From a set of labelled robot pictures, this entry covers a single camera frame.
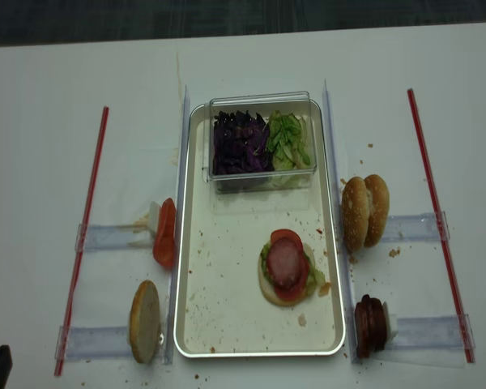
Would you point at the sesame bun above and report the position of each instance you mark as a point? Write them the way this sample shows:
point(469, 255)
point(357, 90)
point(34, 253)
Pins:
point(379, 206)
point(355, 214)

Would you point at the standing tomato slices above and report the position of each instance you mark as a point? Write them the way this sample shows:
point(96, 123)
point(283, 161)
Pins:
point(164, 244)

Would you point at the tomato slices on burger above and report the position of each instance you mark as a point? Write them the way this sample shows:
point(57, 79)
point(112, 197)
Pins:
point(280, 233)

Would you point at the round pink meat patty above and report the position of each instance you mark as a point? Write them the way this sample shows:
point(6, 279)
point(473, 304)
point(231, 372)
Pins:
point(283, 263)

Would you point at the lettuce under burger patty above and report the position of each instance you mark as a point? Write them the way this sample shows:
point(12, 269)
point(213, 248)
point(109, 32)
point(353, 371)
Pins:
point(320, 278)

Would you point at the shredded green lettuce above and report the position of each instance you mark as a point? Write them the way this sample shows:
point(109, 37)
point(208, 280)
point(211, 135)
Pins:
point(288, 141)

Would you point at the stack of dark sausage slices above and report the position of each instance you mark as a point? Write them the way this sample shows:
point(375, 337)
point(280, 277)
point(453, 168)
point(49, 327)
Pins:
point(371, 322)

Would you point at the left lower clear track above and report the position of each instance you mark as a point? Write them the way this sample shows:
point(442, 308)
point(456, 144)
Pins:
point(87, 343)

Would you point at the clear track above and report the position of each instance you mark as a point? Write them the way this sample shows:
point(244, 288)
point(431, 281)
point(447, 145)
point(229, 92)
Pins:
point(95, 237)
point(87, 343)
point(428, 333)
point(426, 227)

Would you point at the left red rod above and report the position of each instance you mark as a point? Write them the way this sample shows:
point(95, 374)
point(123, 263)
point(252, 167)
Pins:
point(62, 338)

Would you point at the red rod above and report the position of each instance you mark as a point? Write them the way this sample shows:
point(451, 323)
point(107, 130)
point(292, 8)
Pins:
point(62, 338)
point(464, 326)

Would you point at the standing plain bun half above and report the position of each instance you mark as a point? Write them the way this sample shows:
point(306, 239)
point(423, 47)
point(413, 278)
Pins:
point(144, 323)

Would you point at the left upper clear track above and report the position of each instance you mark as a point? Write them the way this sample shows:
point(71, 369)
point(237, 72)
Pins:
point(95, 237)

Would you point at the white pusher block left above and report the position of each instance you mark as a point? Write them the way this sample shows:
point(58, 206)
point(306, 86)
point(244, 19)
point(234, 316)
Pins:
point(153, 220)

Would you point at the white pusher block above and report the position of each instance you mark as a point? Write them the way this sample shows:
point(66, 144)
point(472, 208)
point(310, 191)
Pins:
point(153, 220)
point(392, 328)

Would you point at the white rectangular serving tray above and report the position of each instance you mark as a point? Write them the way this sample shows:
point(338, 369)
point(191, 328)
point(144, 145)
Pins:
point(220, 309)

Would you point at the shredded purple cabbage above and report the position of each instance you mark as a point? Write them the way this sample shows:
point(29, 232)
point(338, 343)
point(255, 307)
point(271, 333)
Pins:
point(240, 144)

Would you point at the burger bottom bun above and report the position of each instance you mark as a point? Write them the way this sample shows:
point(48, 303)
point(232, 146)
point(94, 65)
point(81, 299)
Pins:
point(268, 290)

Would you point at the clear plastic salad container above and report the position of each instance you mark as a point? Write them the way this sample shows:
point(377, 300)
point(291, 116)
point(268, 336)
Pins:
point(297, 103)

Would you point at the white pusher block right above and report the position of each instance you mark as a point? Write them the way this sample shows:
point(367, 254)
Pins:
point(392, 328)

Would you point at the right lower clear track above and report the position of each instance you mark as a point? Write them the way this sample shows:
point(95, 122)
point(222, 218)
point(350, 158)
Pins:
point(428, 333)

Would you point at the right upper clear track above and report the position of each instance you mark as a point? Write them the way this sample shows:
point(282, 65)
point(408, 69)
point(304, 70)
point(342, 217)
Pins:
point(426, 227)

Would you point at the right red rod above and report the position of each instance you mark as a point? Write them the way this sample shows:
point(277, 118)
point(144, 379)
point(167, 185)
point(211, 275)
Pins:
point(464, 326)

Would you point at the left clear vertical rail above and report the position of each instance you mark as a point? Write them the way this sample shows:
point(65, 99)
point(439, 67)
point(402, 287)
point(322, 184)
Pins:
point(181, 181)

